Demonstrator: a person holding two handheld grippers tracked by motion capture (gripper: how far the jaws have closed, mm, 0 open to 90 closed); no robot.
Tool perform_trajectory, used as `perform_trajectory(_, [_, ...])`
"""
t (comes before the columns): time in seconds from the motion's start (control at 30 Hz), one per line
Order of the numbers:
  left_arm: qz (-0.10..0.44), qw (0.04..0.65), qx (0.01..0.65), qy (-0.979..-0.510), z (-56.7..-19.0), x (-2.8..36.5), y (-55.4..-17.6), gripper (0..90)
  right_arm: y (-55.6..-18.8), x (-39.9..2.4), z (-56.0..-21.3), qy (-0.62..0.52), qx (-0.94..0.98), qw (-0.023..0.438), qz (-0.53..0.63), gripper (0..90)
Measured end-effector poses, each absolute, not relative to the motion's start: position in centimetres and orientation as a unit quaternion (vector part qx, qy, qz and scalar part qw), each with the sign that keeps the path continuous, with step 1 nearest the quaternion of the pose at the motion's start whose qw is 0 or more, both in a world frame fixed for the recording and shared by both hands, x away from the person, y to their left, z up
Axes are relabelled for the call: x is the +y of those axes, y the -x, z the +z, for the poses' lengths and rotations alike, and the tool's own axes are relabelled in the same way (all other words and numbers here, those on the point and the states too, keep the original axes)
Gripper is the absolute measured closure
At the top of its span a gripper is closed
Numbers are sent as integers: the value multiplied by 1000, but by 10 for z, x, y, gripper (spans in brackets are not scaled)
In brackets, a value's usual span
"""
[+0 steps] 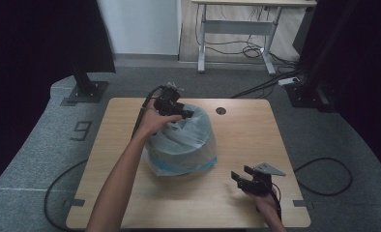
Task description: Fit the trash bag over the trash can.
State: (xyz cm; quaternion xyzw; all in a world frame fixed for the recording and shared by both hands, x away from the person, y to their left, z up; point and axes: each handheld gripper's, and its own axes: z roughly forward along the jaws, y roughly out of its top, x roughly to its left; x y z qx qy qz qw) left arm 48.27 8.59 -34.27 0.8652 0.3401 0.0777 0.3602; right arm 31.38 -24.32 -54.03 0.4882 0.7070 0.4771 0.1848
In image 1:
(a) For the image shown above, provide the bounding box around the tangle of black cables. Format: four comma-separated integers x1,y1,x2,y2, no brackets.
194,4,304,100

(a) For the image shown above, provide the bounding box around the white plastic bag blue edge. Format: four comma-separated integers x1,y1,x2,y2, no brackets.
142,102,219,178

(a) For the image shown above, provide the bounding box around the white desk frame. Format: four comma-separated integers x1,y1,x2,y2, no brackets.
190,0,318,76

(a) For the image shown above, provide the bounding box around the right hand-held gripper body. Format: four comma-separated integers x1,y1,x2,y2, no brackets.
240,162,287,197

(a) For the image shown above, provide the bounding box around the person's left hand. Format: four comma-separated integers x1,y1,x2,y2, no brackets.
136,98,183,139

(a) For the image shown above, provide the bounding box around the black metal stand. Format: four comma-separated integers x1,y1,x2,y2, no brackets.
284,0,362,114

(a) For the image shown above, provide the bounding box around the person's right hand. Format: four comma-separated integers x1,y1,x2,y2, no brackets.
245,190,281,223

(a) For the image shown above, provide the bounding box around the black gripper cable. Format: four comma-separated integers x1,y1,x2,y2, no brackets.
131,84,165,140
268,183,283,220

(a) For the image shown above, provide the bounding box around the thin black cable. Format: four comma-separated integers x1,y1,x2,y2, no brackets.
293,157,354,197
44,159,90,232

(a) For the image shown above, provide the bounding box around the black stand column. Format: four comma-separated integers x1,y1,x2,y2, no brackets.
70,61,97,95

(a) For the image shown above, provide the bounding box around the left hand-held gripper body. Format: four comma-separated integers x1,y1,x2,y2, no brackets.
153,82,185,117

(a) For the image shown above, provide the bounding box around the black curtain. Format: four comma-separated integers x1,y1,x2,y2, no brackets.
0,0,117,196
292,0,381,186

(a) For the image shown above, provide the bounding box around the black stand base plate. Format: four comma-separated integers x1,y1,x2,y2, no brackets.
66,80,110,104

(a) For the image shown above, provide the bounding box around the white power strip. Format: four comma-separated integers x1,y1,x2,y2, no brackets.
278,76,301,87

